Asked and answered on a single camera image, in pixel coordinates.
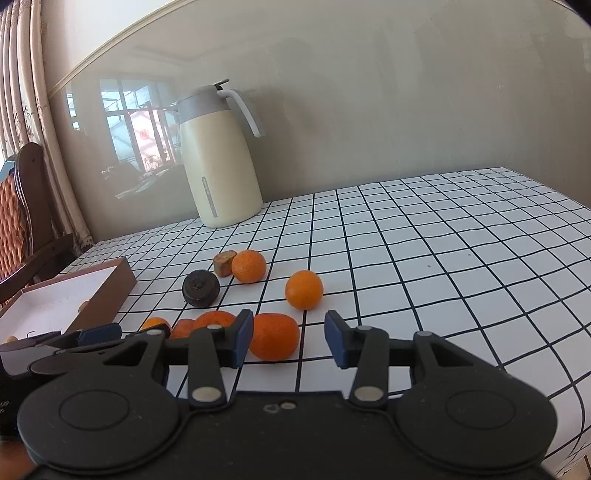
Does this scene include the small orange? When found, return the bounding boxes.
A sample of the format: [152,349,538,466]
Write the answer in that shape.
[284,270,324,311]
[140,317,170,331]

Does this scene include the orange carrot piece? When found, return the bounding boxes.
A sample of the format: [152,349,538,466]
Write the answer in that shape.
[170,319,195,339]

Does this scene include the large tangerine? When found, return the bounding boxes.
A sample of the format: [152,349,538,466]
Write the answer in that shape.
[192,310,235,330]

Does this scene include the dark rotten round fruit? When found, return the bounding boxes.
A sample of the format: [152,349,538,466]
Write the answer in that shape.
[182,270,221,308]

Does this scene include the small carrot stub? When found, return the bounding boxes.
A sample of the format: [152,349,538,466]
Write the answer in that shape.
[212,250,238,278]

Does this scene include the person's hand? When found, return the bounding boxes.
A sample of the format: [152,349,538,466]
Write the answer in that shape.
[0,441,36,480]

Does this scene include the brown cardboard box tray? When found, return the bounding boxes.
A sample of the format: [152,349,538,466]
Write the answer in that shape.
[1,257,136,341]

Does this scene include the wooden chair woven back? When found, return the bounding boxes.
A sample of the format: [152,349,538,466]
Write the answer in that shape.
[1,142,73,304]

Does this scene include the white black grid tablecloth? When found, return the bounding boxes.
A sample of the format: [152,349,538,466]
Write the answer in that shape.
[72,168,590,479]

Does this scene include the cream thermos jug grey lid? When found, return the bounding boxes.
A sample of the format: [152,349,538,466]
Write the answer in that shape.
[176,81,264,228]

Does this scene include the beige floral curtain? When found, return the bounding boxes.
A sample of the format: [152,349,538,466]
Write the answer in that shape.
[1,1,94,254]

